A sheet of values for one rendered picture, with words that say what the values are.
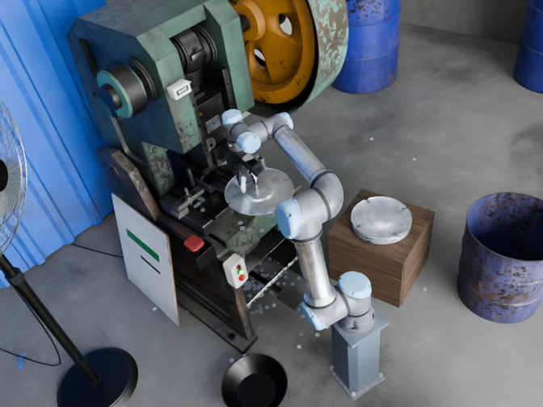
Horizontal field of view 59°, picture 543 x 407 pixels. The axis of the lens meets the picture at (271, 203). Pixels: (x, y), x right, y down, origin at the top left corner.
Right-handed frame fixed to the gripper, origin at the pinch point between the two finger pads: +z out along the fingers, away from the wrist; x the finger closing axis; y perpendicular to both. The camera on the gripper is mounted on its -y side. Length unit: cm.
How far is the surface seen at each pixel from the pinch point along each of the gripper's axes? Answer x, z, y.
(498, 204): -87, 40, -73
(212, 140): 2.9, -20.2, 13.6
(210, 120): 0.8, -28.2, 14.7
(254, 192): 0.5, 1.4, -2.9
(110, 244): 30, 80, 112
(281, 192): -6.5, 2.5, -11.3
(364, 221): -44, 42, -27
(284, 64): -37, -36, 7
